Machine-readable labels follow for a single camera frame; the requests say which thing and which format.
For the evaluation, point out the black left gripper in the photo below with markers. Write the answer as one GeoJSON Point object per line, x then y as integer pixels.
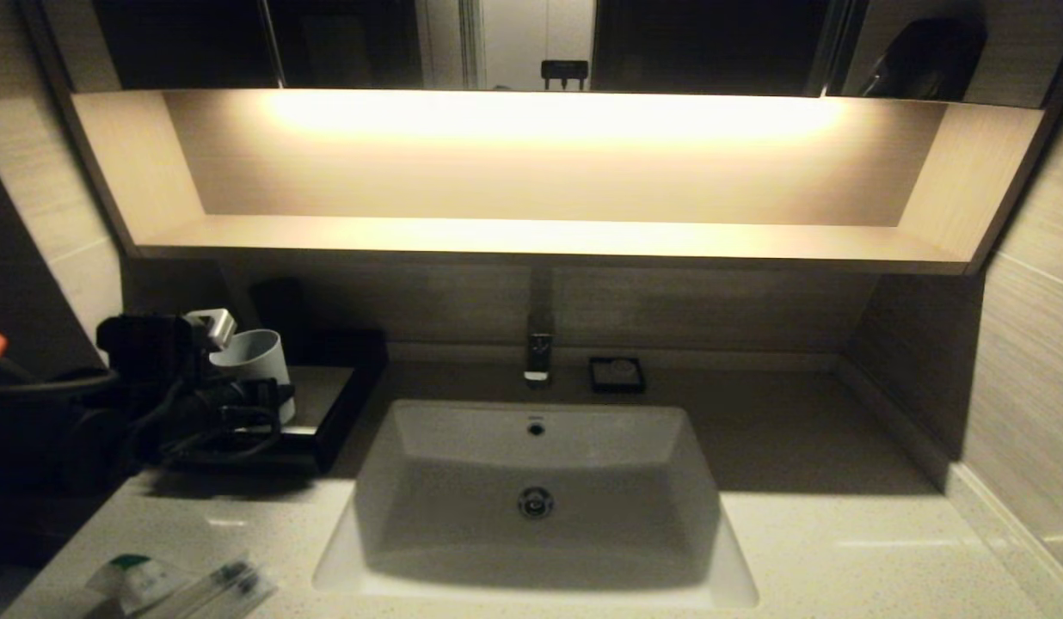
{"type": "Point", "coordinates": [175, 413]}

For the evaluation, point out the grey plastic cup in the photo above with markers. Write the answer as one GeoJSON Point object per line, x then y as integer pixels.
{"type": "Point", "coordinates": [252, 361]}

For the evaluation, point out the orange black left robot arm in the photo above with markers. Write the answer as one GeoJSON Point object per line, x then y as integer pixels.
{"type": "Point", "coordinates": [33, 438]}

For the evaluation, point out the grey metal plate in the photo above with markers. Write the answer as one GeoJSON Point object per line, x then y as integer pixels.
{"type": "Point", "coordinates": [325, 395]}

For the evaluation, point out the black storage box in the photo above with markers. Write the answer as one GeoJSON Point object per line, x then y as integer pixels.
{"type": "Point", "coordinates": [359, 378]}

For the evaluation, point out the black cup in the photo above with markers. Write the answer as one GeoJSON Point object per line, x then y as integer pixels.
{"type": "Point", "coordinates": [280, 301]}

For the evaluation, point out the white sachet green cap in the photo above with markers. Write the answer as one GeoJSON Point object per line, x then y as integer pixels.
{"type": "Point", "coordinates": [140, 585]}

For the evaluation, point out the white ceramic sink basin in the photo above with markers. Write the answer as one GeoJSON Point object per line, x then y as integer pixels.
{"type": "Point", "coordinates": [463, 481]}

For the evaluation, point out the chrome faucet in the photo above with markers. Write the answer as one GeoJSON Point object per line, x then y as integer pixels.
{"type": "Point", "coordinates": [540, 348]}

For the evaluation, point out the chrome sink drain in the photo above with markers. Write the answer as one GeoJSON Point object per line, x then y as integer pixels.
{"type": "Point", "coordinates": [536, 503]}

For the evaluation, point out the lit wooden shelf niche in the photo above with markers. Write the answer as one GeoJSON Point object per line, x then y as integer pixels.
{"type": "Point", "coordinates": [540, 241]}

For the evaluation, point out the black soap dish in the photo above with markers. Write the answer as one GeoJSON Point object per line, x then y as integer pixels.
{"type": "Point", "coordinates": [596, 387]}

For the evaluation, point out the round white soap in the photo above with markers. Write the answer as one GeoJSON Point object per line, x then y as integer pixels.
{"type": "Point", "coordinates": [621, 370]}

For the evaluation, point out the small black device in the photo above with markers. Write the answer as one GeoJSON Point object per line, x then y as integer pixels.
{"type": "Point", "coordinates": [564, 73]}

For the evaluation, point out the mirror cabinet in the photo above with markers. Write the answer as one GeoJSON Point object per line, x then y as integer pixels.
{"type": "Point", "coordinates": [712, 43]}

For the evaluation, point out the black wall hair dryer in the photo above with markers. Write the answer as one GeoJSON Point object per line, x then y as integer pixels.
{"type": "Point", "coordinates": [927, 60]}

